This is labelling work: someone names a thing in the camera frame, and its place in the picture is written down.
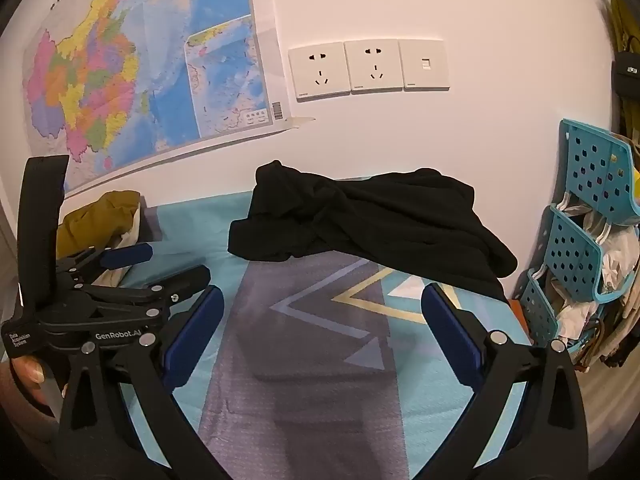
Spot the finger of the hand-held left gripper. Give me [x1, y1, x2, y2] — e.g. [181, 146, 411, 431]
[75, 265, 212, 317]
[56, 242, 154, 286]

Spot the black garment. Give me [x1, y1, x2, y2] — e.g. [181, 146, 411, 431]
[228, 160, 519, 303]

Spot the mustard folded garment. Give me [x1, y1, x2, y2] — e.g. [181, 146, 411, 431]
[56, 191, 143, 261]

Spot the beige cloth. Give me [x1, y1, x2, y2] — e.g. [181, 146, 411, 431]
[575, 285, 640, 373]

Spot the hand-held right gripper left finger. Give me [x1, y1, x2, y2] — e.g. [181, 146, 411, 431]
[56, 285, 236, 480]

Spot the olive hanging garment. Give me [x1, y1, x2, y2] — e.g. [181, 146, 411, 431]
[607, 0, 640, 136]

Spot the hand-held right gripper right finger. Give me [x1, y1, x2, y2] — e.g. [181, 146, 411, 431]
[421, 282, 591, 480]

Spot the black bag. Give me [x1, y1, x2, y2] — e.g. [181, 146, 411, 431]
[612, 50, 640, 98]

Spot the white wall network socket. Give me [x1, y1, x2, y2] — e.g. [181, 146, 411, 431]
[398, 38, 450, 92]

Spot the white folded garment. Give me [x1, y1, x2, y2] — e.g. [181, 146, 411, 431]
[97, 205, 143, 288]

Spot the white cloth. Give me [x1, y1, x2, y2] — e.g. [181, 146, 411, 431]
[557, 200, 640, 341]

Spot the colourful wall map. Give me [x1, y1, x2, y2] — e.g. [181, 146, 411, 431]
[22, 0, 317, 196]

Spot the teal grey printed bed sheet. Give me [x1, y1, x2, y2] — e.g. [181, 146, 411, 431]
[115, 190, 531, 480]

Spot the blue perforated plastic rack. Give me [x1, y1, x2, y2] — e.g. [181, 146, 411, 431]
[520, 119, 640, 361]

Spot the person's left hand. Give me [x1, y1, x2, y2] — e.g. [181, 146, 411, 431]
[10, 358, 61, 418]

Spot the white wall power socket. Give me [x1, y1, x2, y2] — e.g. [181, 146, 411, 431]
[288, 42, 351, 103]
[344, 40, 405, 95]

